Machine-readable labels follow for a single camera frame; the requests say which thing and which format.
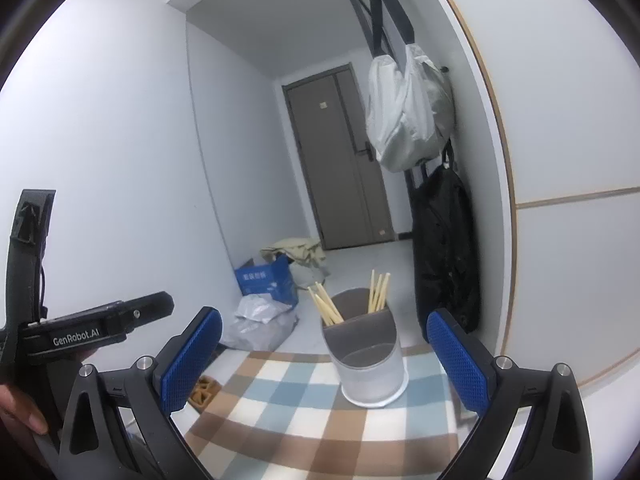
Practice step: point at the black hanging backpack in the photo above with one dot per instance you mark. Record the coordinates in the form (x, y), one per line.
(445, 257)

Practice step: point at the beige cloth bag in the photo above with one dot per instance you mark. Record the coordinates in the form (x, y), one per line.
(306, 259)

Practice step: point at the white divided utensil holder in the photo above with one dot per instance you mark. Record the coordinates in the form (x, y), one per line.
(365, 349)

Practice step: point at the person's left hand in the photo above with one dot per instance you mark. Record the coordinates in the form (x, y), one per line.
(21, 407)

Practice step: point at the grey plastic parcel bag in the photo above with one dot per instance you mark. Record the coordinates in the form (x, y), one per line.
(249, 335)

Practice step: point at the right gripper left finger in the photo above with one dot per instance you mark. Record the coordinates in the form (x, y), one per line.
(157, 387)

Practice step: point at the blue cardboard box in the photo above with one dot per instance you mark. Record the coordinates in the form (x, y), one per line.
(274, 279)

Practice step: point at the black metal rack frame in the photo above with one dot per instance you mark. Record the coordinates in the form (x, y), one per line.
(370, 16)

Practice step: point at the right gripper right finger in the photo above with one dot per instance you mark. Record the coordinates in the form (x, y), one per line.
(494, 394)

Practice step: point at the grey door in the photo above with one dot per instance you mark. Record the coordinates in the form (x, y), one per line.
(343, 179)

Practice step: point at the checkered plaid mat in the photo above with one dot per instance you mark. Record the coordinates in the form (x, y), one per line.
(284, 416)

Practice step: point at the white plastic parcel bag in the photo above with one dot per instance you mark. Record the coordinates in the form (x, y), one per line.
(260, 308)

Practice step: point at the chopstick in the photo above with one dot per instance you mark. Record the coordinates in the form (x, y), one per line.
(378, 291)
(330, 315)

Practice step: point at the white grey hanging bag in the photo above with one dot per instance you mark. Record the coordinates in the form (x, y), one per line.
(410, 112)

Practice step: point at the brown slipper far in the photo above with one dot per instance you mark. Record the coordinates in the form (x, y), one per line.
(204, 392)

